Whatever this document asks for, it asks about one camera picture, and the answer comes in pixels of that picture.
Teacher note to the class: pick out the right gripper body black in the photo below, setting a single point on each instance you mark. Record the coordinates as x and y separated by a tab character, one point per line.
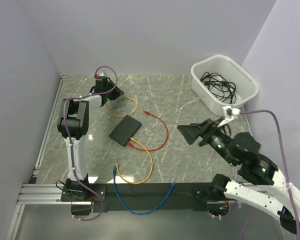
213	133

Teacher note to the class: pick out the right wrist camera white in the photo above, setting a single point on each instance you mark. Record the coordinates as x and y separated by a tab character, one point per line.
229	114

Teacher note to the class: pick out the black network switch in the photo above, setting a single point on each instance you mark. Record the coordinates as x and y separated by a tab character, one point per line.
127	127

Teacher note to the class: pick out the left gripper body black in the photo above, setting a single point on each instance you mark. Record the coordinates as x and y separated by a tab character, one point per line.
112	91

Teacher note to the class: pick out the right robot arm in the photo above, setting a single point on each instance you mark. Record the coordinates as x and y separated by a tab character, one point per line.
281	200

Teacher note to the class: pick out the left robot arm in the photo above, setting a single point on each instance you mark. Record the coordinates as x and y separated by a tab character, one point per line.
73	124

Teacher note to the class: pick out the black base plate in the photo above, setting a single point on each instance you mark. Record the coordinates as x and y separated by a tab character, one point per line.
145	197

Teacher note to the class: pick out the white plastic basin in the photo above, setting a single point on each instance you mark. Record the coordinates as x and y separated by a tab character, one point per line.
219	81

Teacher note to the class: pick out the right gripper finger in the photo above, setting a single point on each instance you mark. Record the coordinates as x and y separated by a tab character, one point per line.
193	127
192	136

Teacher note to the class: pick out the aluminium rail frame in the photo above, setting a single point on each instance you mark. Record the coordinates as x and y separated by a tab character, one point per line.
32	193

